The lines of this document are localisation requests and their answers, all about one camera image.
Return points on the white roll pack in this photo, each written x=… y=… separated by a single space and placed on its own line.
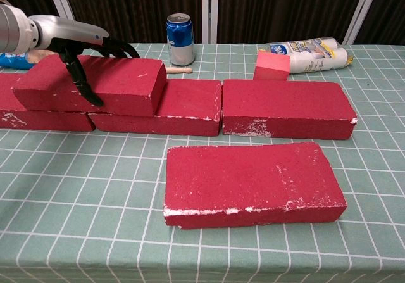
x=313 y=56

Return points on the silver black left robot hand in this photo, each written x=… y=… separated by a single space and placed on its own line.
x=63 y=29

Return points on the blue snack bag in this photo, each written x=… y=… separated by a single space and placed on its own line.
x=12 y=60

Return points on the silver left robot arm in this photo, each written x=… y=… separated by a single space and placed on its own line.
x=14 y=29

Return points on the pink foam cube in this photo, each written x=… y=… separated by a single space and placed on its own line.
x=272 y=66

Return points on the red foam brick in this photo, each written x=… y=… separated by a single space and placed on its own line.
x=284 y=102
x=47 y=121
x=190 y=105
x=246 y=178
x=126 y=83

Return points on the white partition frame post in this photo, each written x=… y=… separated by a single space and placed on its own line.
x=64 y=1
x=362 y=10
x=209 y=10

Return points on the green checked tablecloth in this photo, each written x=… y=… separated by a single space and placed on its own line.
x=95 y=232

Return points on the wooden stick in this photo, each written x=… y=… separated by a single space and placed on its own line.
x=180 y=70

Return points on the blue soda can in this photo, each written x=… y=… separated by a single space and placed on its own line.
x=180 y=39

